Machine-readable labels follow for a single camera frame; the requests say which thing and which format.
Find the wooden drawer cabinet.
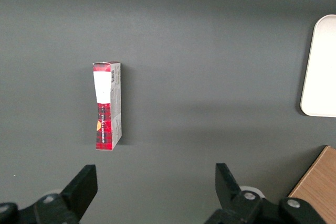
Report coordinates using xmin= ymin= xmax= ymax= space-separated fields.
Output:
xmin=288 ymin=145 xmax=336 ymax=224

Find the red tartan shortbread box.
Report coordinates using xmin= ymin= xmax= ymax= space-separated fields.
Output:
xmin=92 ymin=61 xmax=123 ymax=151

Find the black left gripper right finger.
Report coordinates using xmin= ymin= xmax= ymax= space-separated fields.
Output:
xmin=204 ymin=163 xmax=264 ymax=224

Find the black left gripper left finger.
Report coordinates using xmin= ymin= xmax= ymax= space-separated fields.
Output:
xmin=34 ymin=164 xmax=98 ymax=224

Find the beige rectangular tray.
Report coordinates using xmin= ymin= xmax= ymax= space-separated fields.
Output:
xmin=300 ymin=14 xmax=336 ymax=118

